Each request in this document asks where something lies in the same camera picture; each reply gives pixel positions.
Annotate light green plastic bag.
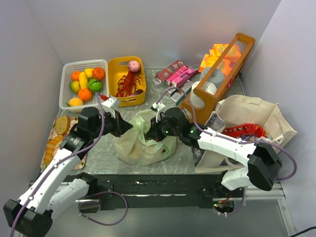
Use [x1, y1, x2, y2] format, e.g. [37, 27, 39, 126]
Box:
[114, 110, 177, 166]

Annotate wooden snack tray box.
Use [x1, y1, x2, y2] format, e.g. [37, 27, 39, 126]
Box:
[180, 33, 255, 124]

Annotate beige canvas tote bag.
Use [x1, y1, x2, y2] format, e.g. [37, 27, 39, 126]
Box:
[192, 95, 297, 173]

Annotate large red snack bag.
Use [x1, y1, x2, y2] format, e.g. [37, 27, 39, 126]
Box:
[222, 123, 268, 140]

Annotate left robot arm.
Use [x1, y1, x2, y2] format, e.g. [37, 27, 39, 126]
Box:
[3, 107, 133, 237]

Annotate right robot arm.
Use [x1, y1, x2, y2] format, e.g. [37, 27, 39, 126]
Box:
[144, 103, 282, 191]

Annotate white black box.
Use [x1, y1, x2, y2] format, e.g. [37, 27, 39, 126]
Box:
[165, 80, 198, 103]

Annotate toy orange fruit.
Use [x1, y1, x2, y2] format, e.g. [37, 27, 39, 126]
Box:
[78, 88, 92, 102]

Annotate red toy lobster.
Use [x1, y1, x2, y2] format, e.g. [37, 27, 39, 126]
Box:
[114, 70, 146, 98]

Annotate yellow toy mango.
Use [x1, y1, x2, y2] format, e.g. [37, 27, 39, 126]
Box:
[68, 97, 84, 107]

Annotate toy bread slice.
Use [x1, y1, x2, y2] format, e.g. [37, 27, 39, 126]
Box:
[54, 116, 71, 135]

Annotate dark red box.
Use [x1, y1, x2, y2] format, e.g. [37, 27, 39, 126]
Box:
[153, 59, 185, 86]

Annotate yellow toy corn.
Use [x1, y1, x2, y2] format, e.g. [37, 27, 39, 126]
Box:
[79, 72, 88, 89]

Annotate white plastic fruit basket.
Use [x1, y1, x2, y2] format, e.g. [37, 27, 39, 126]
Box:
[59, 59, 109, 113]

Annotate orange toy pumpkin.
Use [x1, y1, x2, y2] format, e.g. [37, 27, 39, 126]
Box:
[92, 67, 106, 81]

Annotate yellow plastic bin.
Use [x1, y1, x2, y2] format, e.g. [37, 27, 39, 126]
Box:
[107, 56, 147, 107]

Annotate pink box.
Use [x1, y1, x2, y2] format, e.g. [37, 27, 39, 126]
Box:
[166, 68, 195, 87]

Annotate pink toy onion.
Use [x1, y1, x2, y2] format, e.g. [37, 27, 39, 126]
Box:
[128, 60, 141, 73]

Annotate orange cracker boxes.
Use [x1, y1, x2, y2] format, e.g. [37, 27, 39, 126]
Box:
[198, 42, 245, 88]

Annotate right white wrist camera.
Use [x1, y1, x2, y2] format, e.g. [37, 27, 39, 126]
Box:
[151, 102, 166, 122]

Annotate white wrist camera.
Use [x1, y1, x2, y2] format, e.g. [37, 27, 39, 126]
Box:
[101, 97, 120, 118]
[151, 102, 166, 122]

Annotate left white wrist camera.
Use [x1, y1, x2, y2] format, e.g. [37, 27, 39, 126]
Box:
[101, 97, 120, 118]

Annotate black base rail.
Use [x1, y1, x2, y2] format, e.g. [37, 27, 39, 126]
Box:
[37, 172, 284, 210]

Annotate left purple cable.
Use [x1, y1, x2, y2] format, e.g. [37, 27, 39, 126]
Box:
[9, 93, 129, 237]

